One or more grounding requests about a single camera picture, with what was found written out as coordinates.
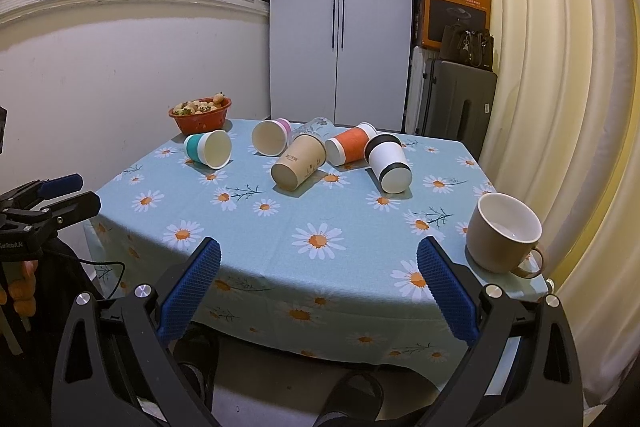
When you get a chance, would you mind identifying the beige ceramic mug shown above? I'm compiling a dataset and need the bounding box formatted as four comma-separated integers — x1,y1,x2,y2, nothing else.
465,193,546,279

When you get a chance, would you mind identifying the dark handbag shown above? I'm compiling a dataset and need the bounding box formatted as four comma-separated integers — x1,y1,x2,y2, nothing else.
439,24,494,70

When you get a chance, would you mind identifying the pink and white paper cup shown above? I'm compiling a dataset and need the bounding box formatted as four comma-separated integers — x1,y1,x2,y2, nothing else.
252,118,292,157

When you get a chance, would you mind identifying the red bowl with snacks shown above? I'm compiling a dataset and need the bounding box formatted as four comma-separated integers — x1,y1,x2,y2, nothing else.
168,92,232,136

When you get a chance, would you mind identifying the black cable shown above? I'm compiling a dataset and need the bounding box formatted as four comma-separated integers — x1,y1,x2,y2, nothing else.
74,258,126,301

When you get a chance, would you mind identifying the teal and white paper cup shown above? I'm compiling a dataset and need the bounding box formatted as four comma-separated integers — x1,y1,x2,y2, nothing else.
183,130,232,169

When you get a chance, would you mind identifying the white wardrobe cabinet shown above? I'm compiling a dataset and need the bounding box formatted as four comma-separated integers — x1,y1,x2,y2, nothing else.
269,0,411,131

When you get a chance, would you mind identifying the orange Philips cardboard box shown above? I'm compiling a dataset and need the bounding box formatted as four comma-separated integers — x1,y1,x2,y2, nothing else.
414,0,491,51

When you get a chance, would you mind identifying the cream curtain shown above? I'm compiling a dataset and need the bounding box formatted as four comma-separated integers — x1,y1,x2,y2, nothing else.
480,0,639,405

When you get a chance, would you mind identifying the blue daisy tablecloth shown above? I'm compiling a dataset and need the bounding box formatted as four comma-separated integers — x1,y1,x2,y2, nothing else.
83,118,550,390

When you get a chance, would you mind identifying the clear glass cup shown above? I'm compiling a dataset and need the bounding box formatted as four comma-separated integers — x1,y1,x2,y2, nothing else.
292,117,336,142

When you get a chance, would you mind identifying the orange and white paper cup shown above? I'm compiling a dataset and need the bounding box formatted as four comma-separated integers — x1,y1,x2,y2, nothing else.
324,122,378,167

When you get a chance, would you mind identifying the black and white paper cup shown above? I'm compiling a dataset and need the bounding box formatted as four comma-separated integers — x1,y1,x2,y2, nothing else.
364,132,412,194

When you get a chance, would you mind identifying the brown kraft paper cup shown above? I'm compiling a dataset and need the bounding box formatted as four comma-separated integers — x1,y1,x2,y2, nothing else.
271,134,326,192

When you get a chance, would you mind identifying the dark grey suitcase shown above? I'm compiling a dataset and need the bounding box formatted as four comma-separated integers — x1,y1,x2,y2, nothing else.
402,46,497,158

